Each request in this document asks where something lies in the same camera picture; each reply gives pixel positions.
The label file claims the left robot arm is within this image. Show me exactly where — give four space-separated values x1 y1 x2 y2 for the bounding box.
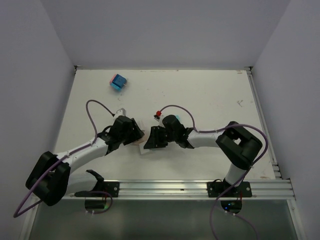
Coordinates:
25 115 145 206

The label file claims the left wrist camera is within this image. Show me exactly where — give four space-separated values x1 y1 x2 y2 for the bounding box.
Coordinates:
113 108 127 119

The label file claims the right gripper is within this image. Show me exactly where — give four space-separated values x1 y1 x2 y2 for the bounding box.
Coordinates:
144 126 177 151

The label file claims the aluminium mounting rail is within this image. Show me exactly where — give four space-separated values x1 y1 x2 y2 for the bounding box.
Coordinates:
59 178 296 201

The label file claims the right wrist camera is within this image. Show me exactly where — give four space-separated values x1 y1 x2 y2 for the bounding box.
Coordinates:
153 110 164 122

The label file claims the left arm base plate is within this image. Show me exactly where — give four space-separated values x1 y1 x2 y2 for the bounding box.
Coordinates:
74 181 120 198

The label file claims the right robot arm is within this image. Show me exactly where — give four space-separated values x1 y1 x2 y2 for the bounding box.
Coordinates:
143 115 263 197

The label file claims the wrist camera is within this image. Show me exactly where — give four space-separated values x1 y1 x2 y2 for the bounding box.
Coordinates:
153 110 164 122
113 108 127 119

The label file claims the white charger plug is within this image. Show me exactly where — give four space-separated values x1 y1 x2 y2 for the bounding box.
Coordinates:
138 143 151 155

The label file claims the beige cube socket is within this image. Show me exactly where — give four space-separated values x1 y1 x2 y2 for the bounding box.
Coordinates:
132 120 147 146

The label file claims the blue pink cube socket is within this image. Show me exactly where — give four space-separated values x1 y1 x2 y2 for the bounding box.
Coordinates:
109 74 128 91

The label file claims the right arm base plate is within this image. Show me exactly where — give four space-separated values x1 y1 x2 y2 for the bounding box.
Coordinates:
206 177 253 199

